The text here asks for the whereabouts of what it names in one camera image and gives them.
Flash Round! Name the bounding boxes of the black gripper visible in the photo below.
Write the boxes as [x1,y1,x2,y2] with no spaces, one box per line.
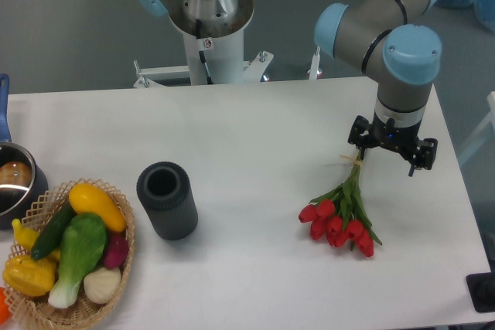
[347,114,438,177]

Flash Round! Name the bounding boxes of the red tulip bouquet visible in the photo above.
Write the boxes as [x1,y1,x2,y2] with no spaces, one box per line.
[298,151,382,258]

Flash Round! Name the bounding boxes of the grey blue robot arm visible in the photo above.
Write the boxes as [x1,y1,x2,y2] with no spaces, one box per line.
[138,0,442,170]

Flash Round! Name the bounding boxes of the black device at table edge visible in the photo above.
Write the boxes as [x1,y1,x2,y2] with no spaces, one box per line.
[466,272,494,313]

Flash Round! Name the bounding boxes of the dark grey ribbed vase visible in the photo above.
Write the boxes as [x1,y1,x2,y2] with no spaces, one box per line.
[136,162,198,241]

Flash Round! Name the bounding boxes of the purple radish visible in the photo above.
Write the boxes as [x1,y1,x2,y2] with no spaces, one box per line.
[102,233,129,270]

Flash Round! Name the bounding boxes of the yellow squash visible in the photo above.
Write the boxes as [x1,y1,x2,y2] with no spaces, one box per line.
[69,183,127,233]

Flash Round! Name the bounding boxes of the green bok choy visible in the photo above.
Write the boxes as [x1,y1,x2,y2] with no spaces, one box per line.
[48,213,107,309]

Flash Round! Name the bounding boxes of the white garlic bulb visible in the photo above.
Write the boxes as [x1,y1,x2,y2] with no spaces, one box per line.
[84,267,121,304]

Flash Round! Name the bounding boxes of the green cucumber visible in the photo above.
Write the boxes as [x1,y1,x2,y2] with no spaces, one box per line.
[30,201,76,260]

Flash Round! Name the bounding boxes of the yellow banana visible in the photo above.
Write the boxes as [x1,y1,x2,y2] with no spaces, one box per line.
[12,219,60,262]

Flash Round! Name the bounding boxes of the yellow corn cob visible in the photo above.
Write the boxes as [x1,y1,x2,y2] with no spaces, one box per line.
[2,255,56,297]

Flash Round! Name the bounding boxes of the woven wicker basket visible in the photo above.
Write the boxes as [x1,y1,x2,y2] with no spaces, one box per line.
[5,179,135,329]

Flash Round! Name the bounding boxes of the orange fruit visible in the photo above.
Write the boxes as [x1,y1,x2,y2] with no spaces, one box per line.
[0,287,11,325]

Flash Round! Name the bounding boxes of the white frame at right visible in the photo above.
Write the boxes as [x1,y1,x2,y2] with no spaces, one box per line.
[457,91,494,167]

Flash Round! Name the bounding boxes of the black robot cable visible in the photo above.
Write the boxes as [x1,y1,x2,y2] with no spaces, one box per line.
[195,19,214,86]

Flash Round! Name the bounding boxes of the blue handled steel pot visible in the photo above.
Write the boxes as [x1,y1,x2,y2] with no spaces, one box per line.
[1,73,48,230]

